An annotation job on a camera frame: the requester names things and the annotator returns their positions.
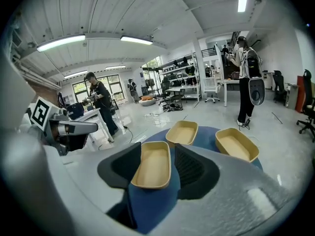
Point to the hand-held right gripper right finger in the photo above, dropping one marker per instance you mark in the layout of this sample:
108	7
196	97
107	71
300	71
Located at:
229	193

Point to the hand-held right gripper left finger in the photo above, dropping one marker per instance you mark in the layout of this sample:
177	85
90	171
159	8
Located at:
81	176

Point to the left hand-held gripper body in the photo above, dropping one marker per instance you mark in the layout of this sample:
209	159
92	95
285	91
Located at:
40	113

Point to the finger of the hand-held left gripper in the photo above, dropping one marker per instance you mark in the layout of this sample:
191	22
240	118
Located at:
81	126

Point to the small tan container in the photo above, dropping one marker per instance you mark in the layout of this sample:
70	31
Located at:
153	167
236	144
182	133

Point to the white folding table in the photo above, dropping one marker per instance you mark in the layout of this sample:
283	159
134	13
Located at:
91	115

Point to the dark blue bag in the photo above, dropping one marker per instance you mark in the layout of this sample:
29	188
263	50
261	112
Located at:
75	110

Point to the white beanbag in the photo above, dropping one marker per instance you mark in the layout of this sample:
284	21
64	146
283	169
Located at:
147	103

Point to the orange cushion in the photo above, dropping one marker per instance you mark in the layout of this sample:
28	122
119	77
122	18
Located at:
147	98

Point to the blue round table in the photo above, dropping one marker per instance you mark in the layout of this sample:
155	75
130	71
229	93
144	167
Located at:
152	205

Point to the black office chair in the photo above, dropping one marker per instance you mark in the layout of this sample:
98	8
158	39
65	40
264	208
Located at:
279	85
164	90
307	99

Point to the grey pod backpack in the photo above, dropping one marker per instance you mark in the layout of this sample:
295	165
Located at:
256	91

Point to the white office chair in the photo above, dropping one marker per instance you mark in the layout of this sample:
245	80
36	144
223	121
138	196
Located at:
212	87

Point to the white desk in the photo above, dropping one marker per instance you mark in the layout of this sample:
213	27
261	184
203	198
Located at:
230	81

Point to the white shelving unit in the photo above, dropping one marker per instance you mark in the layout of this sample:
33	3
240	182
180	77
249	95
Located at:
182	70

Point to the grey cabinet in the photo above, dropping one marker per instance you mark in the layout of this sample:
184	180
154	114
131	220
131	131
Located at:
291	96

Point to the red panel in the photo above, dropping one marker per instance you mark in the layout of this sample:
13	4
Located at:
300	95

